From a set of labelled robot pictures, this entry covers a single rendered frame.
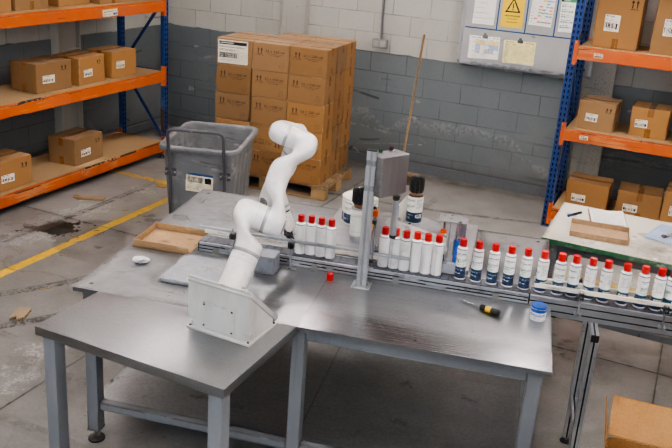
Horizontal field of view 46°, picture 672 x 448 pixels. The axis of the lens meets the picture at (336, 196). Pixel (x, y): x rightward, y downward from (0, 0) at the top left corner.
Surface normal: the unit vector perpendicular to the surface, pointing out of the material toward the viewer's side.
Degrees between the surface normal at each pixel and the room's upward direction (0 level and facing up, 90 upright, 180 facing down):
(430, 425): 1
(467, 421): 1
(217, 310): 90
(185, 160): 94
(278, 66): 91
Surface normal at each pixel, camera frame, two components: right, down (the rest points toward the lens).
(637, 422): -0.14, -0.59
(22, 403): 0.07, -0.94
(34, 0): 0.91, 0.20
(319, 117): -0.30, 0.29
